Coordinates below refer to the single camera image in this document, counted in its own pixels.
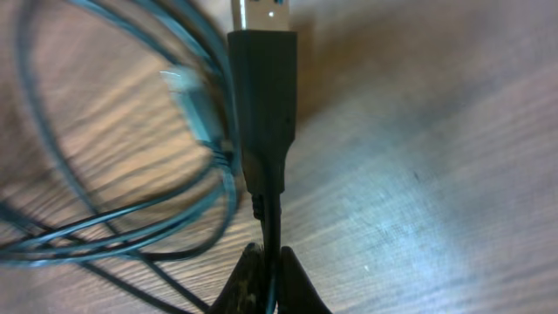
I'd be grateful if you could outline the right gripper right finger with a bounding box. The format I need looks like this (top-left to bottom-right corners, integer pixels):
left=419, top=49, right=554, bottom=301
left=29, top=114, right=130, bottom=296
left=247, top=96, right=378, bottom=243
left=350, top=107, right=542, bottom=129
left=278, top=246, right=331, bottom=314

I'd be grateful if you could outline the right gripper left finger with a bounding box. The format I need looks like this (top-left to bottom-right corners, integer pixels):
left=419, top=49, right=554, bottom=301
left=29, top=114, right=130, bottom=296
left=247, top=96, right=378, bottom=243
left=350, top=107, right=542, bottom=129
left=207, top=242, right=264, bottom=314

